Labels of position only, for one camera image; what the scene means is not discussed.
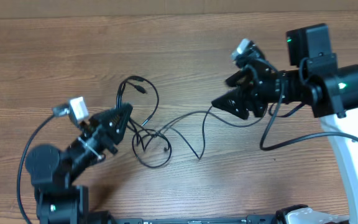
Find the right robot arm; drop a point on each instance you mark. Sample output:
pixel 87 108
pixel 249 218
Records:
pixel 315 80

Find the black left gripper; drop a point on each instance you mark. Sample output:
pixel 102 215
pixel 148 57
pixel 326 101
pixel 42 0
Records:
pixel 99 130

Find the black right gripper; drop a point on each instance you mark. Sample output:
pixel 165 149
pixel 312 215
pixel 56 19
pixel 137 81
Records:
pixel 242 99

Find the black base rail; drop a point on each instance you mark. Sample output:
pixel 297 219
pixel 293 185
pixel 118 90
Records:
pixel 197 219

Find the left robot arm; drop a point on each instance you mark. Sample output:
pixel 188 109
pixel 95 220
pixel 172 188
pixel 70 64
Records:
pixel 53 171

